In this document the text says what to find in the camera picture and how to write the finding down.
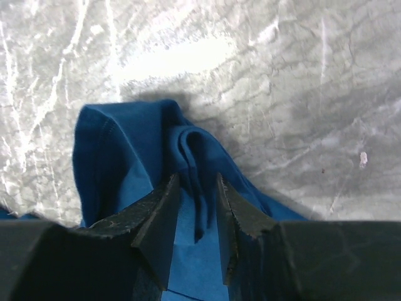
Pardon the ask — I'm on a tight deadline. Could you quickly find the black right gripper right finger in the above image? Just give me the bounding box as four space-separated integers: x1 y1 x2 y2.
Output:
216 176 400 300

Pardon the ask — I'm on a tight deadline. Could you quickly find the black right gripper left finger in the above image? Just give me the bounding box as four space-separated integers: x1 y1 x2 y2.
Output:
1 175 180 300

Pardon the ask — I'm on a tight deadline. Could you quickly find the dark blue t-shirt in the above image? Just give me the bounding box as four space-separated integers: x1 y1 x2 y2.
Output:
0 98 311 301

